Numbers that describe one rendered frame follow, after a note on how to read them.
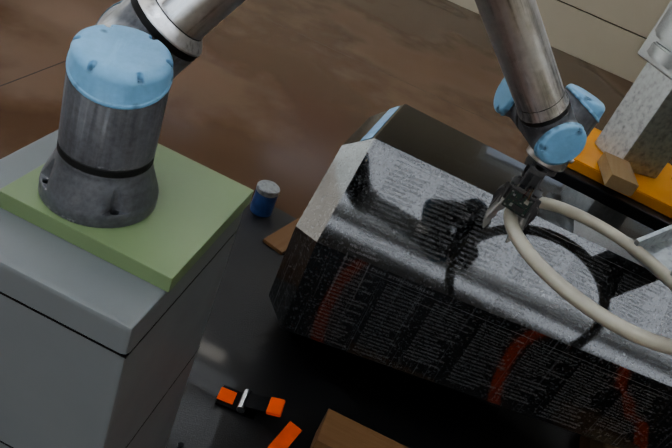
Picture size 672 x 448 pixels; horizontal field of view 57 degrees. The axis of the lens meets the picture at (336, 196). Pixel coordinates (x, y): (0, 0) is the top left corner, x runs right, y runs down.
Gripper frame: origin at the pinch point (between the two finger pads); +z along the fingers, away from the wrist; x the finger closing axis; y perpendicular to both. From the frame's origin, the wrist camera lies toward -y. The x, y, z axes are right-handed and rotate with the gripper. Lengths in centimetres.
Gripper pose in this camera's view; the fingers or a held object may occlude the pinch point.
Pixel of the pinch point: (498, 229)
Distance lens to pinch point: 150.1
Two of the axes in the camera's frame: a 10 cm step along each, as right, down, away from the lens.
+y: -4.5, 2.9, -8.5
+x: 8.1, 5.4, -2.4
